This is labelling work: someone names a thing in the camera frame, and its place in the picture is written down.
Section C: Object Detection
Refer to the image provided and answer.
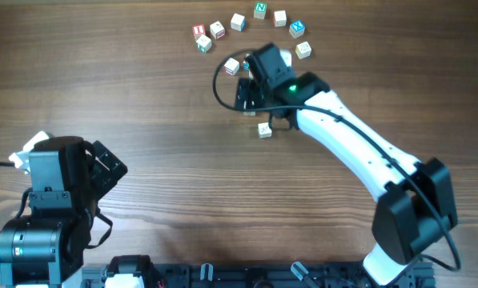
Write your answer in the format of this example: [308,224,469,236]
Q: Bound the wooden block blue E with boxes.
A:
[231,13,246,31]

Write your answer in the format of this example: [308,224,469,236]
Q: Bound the wooden block yellow side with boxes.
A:
[258,122,272,138]

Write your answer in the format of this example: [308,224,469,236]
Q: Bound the wooden block red Q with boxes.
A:
[243,100,255,116]

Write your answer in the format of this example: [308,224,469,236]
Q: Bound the wooden block number 3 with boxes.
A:
[295,42,311,59]

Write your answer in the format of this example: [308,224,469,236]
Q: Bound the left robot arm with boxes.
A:
[0,136,127,287]

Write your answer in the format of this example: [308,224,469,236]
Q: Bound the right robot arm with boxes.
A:
[232,43,460,286]

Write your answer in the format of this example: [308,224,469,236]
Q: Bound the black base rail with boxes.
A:
[78,255,436,288]

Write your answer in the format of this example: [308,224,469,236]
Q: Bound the wooden block red I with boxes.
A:
[192,24,206,41]

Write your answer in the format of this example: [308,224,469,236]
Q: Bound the wooden block letter Z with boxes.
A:
[223,58,240,76]

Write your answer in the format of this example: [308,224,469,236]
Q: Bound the wooden block red 6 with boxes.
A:
[210,21,226,39]

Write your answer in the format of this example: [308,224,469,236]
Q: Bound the wooden block blue side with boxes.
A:
[243,54,250,70]

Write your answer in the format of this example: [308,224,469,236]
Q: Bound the wooden block green N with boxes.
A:
[254,2,267,19]

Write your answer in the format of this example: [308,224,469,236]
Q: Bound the wooden block teal butterfly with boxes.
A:
[196,35,212,53]

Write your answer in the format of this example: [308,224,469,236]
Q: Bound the wooden block blue X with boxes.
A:
[289,19,306,38]

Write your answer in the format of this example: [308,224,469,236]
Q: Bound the plain wooden picture block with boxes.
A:
[273,10,287,27]

